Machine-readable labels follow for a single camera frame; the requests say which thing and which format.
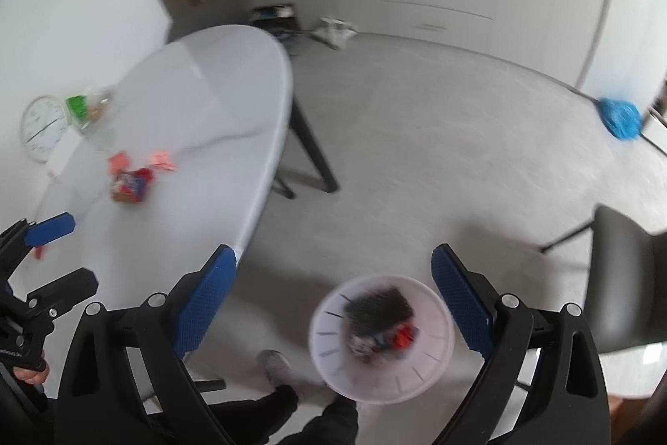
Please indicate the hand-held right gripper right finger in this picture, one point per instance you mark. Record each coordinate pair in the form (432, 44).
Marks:
(461, 299)

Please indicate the black foam mesh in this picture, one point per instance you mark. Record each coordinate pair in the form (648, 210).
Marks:
(375, 307)

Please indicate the red blue crumpled wrapper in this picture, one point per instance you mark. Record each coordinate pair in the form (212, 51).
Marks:
(130, 184)

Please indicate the red paper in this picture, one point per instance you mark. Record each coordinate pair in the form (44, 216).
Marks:
(404, 338)

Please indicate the person's black trouser leg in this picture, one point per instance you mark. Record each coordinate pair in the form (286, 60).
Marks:
(325, 424)
(250, 416)

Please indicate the blue mop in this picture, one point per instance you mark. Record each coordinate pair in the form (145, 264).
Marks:
(620, 116)

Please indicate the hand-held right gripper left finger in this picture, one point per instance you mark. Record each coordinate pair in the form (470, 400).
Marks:
(208, 304)

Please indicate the round white wall clock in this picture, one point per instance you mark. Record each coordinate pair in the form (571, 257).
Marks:
(44, 127)

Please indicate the person's grey shoe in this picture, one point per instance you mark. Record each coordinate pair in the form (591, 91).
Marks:
(275, 367)

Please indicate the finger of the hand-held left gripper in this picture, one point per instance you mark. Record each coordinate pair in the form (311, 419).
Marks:
(49, 228)
(65, 289)

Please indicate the green plastic bag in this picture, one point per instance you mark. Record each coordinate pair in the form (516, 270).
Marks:
(78, 106)

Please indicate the person's left forearm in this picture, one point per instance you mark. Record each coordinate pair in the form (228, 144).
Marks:
(31, 416)

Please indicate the orange-red crushed carton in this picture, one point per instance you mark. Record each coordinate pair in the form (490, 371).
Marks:
(161, 161)

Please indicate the small red box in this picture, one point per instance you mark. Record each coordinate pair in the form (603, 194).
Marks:
(119, 162)

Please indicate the white item on floor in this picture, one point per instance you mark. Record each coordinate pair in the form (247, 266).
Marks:
(336, 31)

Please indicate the black table legs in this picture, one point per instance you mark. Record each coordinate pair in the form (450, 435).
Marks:
(312, 148)

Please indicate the clear plastic snack bag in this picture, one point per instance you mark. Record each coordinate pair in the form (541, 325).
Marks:
(100, 111)

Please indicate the dark grey chair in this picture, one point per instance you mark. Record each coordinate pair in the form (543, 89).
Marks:
(625, 278)

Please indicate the dark box on floor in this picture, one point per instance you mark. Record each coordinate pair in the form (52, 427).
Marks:
(273, 21)

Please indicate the white round trash bin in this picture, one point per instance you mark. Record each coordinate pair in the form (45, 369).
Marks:
(333, 361)

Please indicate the white paper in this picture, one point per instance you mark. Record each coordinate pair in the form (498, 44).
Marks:
(367, 346)

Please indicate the person's left hand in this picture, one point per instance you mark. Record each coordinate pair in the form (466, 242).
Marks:
(31, 375)

